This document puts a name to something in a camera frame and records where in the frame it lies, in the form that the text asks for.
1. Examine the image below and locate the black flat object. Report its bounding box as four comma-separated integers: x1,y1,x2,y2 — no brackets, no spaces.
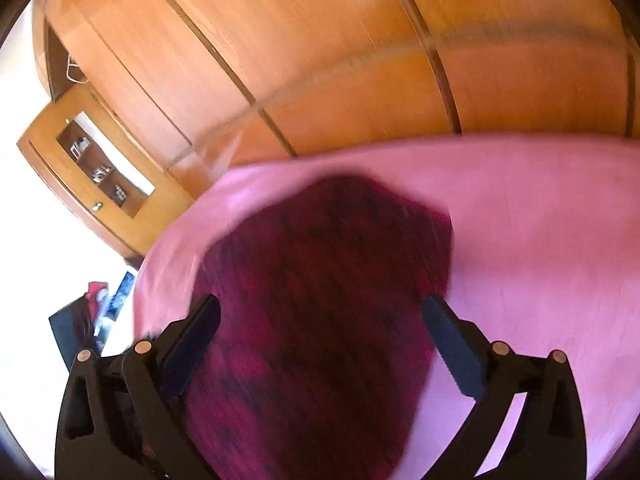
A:
48,297,101,367

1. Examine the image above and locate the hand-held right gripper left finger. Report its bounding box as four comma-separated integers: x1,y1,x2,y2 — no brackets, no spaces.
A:
54,294,222,480

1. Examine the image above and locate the pink bed sheet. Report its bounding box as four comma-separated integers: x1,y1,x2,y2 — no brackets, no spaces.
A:
131,132,640,480

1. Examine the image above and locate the red cloth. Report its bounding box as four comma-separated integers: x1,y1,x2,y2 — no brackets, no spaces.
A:
85,281,110,313

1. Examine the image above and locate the wooden wardrobe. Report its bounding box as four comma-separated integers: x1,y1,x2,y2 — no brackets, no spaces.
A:
32,0,640,201

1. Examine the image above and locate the red fuzzy knit sweater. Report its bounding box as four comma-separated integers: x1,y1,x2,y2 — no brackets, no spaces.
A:
135,172,455,480

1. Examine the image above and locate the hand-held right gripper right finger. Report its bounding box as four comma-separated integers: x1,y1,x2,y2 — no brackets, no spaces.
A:
422,294,587,480

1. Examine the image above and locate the white wire hanger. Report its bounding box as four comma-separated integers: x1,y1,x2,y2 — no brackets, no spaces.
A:
64,54,90,84

